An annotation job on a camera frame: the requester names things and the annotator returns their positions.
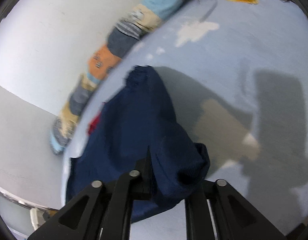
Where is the red garment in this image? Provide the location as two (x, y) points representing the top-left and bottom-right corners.
(87, 112), (101, 135)

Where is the navy blue garment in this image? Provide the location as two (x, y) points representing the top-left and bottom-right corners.
(66, 66), (210, 222)

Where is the patchwork quilt roll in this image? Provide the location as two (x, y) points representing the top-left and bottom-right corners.
(50, 0), (185, 154)

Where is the light blue bed sheet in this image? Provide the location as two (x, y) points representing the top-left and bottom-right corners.
(63, 0), (308, 234)

